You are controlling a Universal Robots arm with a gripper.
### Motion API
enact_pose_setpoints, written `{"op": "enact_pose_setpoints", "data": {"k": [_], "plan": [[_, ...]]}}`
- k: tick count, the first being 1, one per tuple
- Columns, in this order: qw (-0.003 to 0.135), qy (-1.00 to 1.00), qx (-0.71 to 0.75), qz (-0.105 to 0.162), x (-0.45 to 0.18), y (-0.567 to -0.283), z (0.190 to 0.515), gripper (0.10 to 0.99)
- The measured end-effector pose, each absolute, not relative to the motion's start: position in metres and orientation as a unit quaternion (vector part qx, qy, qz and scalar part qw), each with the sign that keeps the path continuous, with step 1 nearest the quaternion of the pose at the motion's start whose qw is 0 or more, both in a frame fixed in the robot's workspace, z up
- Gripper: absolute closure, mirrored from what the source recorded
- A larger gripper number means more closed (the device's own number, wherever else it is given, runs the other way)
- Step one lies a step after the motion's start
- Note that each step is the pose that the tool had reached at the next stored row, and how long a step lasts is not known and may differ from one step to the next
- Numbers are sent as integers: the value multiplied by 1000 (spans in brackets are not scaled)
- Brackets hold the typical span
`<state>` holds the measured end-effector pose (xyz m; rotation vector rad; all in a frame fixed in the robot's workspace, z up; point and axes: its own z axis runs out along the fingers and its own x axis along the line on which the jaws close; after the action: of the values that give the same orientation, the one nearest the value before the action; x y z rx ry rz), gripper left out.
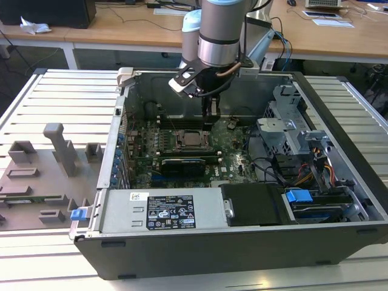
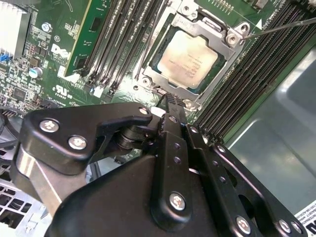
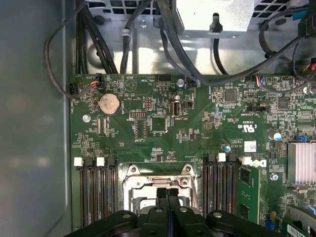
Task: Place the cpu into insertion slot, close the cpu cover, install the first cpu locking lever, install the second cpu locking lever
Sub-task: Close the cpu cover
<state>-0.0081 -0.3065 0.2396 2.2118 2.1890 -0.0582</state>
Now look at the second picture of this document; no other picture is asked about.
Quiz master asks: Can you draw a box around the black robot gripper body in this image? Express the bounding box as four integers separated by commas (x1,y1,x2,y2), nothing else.
46,153,232,237

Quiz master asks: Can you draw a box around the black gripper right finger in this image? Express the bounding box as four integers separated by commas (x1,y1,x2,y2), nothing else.
186,124,309,237

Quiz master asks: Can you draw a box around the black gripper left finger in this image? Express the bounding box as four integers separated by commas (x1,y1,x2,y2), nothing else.
9,93,195,233

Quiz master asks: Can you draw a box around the thin wire locking lever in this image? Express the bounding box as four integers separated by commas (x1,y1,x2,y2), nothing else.
241,19,316,40
134,0,173,81

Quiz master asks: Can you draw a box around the silver CPU plate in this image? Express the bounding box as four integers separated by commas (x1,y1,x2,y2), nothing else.
157,30,220,90

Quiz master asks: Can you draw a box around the metal socket cover frame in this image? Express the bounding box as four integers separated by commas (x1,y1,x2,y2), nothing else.
142,13,237,106

